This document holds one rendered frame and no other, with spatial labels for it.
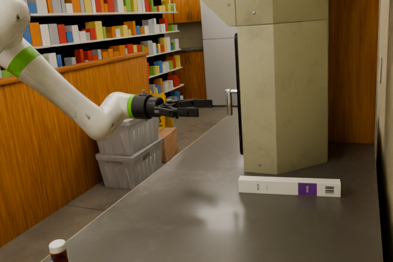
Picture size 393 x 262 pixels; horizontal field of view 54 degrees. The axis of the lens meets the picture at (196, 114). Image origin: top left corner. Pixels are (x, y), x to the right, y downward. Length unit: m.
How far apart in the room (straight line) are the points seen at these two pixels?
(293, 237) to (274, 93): 0.45
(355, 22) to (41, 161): 2.54
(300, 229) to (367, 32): 0.81
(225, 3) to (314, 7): 0.27
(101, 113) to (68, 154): 2.14
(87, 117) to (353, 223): 0.88
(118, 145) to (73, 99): 2.14
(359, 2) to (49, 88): 1.11
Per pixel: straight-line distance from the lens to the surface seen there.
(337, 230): 0.99
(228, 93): 1.28
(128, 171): 3.51
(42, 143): 3.27
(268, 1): 1.17
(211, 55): 6.48
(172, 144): 4.27
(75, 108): 1.37
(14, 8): 1.29
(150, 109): 1.39
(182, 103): 1.41
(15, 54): 1.41
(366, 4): 1.52
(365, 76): 1.54
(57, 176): 3.43
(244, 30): 1.19
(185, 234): 0.97
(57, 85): 1.39
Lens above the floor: 1.43
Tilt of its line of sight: 13 degrees down
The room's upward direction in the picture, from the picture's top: 4 degrees counter-clockwise
